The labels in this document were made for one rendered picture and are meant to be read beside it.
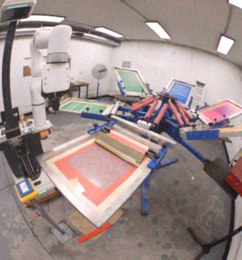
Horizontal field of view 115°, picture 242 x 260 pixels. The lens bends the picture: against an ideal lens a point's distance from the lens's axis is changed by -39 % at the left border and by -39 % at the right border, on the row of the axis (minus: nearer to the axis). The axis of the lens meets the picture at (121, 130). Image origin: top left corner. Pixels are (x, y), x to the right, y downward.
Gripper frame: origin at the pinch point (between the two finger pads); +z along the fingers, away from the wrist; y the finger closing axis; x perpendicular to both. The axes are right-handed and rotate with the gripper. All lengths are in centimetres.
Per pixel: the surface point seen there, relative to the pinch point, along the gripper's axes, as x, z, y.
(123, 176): 16, 43, -29
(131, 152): 8, 37, -44
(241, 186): 94, 30, -65
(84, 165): -5.6, 43.0, -15.6
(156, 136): 9, 35, -76
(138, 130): -8, 36, -74
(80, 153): -17, 43, -20
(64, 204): -41, 139, 1
